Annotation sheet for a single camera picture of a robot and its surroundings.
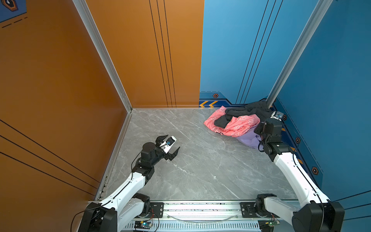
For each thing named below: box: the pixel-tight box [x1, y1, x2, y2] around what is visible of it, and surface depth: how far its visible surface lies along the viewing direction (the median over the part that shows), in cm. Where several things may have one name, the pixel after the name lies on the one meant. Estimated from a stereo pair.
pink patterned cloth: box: [203, 106, 261, 137], surface depth 93 cm
